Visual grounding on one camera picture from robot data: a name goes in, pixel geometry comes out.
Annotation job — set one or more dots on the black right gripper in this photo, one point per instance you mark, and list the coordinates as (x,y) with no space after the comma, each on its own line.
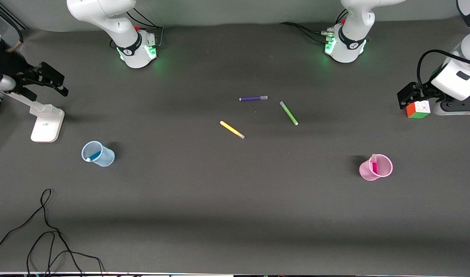
(12,66)

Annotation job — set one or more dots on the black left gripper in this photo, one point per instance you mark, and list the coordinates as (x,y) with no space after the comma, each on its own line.
(426,92)

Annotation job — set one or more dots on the pink marker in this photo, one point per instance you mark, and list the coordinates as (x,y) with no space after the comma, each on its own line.
(374,167)

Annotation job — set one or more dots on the blue marker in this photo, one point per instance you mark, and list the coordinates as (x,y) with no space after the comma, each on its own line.
(94,156)

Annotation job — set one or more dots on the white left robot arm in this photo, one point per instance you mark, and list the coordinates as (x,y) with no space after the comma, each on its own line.
(350,46)

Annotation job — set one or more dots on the colourful puzzle cube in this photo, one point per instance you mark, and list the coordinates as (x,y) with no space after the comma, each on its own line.
(417,110)

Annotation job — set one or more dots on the white stand with pole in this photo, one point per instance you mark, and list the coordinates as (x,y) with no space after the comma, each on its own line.
(46,127)

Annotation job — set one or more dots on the pink plastic cup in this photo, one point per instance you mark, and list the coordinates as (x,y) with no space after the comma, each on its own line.
(367,174)

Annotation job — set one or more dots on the light blue plastic cup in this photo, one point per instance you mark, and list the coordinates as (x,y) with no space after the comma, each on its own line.
(106,160)

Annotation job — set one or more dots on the green marker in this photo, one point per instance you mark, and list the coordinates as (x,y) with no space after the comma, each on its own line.
(288,112)

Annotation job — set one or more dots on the purple marker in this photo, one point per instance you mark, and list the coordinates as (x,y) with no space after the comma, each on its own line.
(252,98)

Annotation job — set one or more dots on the yellow marker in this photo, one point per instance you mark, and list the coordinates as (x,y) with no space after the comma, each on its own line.
(231,129)

